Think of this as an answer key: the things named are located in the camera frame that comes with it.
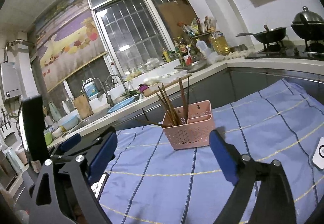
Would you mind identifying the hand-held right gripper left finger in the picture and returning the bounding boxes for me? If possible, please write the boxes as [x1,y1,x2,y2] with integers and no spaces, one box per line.
[29,128,118,224]

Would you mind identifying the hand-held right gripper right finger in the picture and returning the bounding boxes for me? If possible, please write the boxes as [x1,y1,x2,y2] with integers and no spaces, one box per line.
[210,127,296,224]

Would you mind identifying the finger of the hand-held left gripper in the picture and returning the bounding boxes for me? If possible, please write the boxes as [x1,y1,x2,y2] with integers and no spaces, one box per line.
[49,133,100,161]

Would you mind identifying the pink plastic utensil basket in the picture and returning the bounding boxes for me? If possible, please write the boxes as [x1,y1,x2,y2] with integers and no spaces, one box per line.
[162,100,215,150]

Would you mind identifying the bundle of brown chopsticks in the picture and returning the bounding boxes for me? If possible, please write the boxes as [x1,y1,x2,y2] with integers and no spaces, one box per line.
[134,77,191,128]

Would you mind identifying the white bowl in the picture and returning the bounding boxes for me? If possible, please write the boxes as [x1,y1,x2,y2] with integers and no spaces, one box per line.
[52,126,64,139]

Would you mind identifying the blue plastic tub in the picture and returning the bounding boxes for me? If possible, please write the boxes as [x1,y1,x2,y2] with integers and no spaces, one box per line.
[61,114,79,130]

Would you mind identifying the pale green bottle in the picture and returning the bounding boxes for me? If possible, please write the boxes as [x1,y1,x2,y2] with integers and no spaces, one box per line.
[49,101,61,122]

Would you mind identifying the steel sink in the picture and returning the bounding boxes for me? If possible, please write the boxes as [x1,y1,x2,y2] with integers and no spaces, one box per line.
[68,110,112,133]

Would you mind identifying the upright wooden cutting board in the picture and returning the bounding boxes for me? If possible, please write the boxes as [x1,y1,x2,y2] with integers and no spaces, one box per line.
[73,94,94,119]

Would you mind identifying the blue checked tablecloth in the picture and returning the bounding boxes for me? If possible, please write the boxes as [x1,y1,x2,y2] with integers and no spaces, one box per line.
[97,78,324,224]

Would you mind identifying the white gas water heater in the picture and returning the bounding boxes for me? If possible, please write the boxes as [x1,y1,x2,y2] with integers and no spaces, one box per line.
[0,62,21,100]

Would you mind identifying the blue white container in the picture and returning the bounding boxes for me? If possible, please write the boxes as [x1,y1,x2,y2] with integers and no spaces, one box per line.
[83,80,98,99]

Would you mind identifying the blue plate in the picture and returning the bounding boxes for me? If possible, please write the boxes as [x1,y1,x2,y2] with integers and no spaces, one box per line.
[108,97,136,114]

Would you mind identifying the steel kitchen faucet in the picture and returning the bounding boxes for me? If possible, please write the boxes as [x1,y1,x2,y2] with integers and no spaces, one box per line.
[96,78,113,107]

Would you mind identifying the curved steel faucet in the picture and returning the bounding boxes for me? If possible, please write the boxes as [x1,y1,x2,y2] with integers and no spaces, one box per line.
[106,74,127,98]

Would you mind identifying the silver exhaust pipe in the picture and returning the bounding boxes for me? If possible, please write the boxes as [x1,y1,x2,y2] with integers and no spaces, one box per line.
[4,40,34,63]

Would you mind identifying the grey base cabinets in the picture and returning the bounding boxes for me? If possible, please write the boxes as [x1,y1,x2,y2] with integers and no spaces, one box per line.
[116,67,324,129]

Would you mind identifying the fruit print window blind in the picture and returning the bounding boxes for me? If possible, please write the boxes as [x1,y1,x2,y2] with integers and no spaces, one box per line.
[35,0,108,91]

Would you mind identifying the flat wooden cutting board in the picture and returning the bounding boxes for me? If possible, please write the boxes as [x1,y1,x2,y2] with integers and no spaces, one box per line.
[144,75,191,98]

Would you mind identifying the white small device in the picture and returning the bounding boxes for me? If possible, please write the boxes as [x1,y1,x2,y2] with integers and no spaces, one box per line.
[312,137,324,170]

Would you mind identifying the steel bowl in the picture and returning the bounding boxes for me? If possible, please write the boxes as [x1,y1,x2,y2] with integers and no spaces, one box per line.
[181,61,207,73]

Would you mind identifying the white kitchen counter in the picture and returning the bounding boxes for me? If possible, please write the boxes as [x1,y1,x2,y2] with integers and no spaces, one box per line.
[48,55,324,148]

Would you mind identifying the white round food pieces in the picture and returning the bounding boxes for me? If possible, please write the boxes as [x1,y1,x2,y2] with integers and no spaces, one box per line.
[223,50,254,60]

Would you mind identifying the white plastic jug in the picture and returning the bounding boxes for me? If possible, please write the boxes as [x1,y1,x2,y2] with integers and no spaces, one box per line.
[196,39,212,61]

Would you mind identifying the yellow cooking oil bottle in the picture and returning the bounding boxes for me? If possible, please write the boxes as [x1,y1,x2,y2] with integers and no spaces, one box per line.
[210,31,230,55]

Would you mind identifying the row of condiment bottles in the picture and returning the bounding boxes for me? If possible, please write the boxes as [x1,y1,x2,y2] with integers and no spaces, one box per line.
[162,35,198,67]

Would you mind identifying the barred window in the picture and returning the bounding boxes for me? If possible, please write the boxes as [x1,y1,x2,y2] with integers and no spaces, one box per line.
[87,0,178,78]

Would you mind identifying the black gas stove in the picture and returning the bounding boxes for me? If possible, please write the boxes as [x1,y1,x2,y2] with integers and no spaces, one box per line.
[244,39,324,60]

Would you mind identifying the brown cardboard sheet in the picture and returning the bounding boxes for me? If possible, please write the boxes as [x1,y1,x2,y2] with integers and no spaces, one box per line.
[156,0,200,39]

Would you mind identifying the black wok with lid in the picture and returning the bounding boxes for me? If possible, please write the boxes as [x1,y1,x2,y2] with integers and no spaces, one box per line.
[291,6,324,41]

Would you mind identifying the black wok with handle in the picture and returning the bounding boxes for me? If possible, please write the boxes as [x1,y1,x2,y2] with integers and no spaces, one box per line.
[236,26,287,44]

